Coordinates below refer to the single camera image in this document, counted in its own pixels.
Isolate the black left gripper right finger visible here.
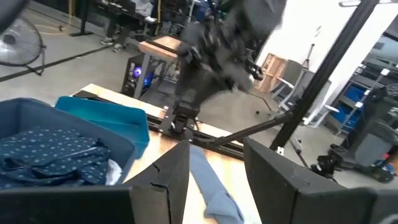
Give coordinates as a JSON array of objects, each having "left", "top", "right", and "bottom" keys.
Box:
[{"left": 244, "top": 139, "right": 398, "bottom": 224}]

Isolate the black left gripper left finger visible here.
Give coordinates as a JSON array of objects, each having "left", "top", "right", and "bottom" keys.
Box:
[{"left": 0, "top": 139, "right": 191, "bottom": 224}]

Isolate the white cloth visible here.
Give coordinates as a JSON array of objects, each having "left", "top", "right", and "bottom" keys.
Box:
[{"left": 105, "top": 158, "right": 123, "bottom": 187}]

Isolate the navy dotted cloth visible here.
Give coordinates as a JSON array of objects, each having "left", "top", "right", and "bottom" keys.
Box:
[{"left": 0, "top": 126, "right": 111, "bottom": 189}]

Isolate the teal plastic bin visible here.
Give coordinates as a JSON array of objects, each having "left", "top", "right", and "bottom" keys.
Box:
[{"left": 55, "top": 95, "right": 150, "bottom": 159}]

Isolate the blue fabric basket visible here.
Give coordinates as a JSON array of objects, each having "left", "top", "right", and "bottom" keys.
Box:
[{"left": 0, "top": 98, "right": 137, "bottom": 189}]

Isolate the blue-grey cloth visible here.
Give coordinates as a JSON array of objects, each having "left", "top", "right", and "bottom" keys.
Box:
[{"left": 189, "top": 144, "right": 245, "bottom": 224}]

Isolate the blue bin rack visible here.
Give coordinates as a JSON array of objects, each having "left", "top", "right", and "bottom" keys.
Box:
[{"left": 329, "top": 67, "right": 391, "bottom": 136}]

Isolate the grey white office chair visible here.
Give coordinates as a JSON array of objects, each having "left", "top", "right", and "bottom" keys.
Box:
[{"left": 270, "top": 58, "right": 332, "bottom": 113}]

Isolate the wooden crate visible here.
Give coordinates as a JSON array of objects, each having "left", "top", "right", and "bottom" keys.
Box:
[{"left": 254, "top": 52, "right": 289, "bottom": 94}]

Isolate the black lit computer tower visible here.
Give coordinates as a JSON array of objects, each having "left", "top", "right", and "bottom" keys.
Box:
[{"left": 120, "top": 53, "right": 156, "bottom": 99}]

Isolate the black tripod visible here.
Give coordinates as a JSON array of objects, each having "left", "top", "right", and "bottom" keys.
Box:
[{"left": 302, "top": 43, "right": 316, "bottom": 70}]

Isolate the wooden-top desk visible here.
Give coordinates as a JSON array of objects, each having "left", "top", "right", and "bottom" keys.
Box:
[{"left": 138, "top": 34, "right": 185, "bottom": 99}]

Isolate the black floor fan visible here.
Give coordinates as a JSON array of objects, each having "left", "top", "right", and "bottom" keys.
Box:
[{"left": 0, "top": 15, "right": 47, "bottom": 77}]

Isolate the person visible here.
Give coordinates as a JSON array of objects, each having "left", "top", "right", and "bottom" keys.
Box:
[{"left": 101, "top": 0, "right": 158, "bottom": 52}]

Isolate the black desk leg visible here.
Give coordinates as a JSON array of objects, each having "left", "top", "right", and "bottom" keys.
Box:
[{"left": 68, "top": 0, "right": 95, "bottom": 37}]

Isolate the black frame strut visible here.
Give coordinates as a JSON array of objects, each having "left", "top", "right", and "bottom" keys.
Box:
[{"left": 214, "top": 111, "right": 295, "bottom": 147}]

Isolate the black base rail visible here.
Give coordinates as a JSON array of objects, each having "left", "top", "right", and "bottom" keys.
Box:
[{"left": 74, "top": 90, "right": 247, "bottom": 160}]

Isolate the black frame post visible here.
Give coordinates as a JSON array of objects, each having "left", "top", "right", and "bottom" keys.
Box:
[{"left": 269, "top": 0, "right": 381, "bottom": 152}]

